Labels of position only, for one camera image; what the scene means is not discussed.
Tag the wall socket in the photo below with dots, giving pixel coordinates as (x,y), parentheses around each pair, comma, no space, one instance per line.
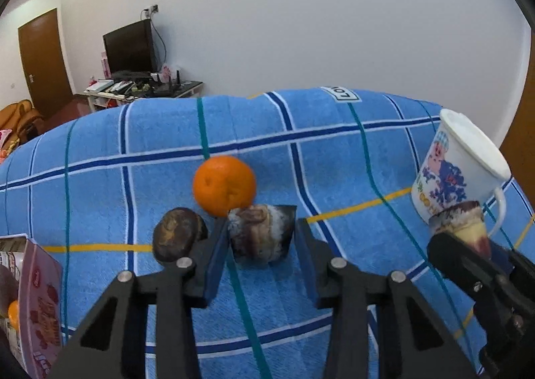
(151,9)

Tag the brown wooden door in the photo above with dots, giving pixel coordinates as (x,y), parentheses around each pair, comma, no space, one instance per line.
(44,61)

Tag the purple radish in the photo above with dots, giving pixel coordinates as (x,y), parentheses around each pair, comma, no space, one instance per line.
(6,289)

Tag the white printed mug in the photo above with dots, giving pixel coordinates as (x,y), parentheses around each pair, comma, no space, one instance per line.
(451,170)

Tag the black router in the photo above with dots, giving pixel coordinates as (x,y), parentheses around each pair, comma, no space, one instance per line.
(167,88)

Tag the black television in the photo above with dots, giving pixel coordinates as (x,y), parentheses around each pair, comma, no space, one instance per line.
(127,48)

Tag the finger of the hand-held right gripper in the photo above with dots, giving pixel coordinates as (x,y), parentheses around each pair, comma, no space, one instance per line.
(514,266)
(455,262)

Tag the orange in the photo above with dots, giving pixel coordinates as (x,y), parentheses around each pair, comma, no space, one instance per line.
(224,184)
(14,314)

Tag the blue checked towel blanket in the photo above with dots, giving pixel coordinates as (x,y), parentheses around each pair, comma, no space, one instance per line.
(334,178)

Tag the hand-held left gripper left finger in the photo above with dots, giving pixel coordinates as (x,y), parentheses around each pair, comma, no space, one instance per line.
(217,266)

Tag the white television stand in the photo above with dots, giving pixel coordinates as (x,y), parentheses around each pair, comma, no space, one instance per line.
(125,92)

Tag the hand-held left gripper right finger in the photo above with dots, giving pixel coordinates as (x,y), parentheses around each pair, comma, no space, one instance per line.
(307,270)

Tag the pink tin box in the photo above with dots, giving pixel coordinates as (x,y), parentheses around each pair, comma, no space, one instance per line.
(41,312)

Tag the pink flowered cushion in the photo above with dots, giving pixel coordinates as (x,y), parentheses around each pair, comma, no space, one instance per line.
(6,140)

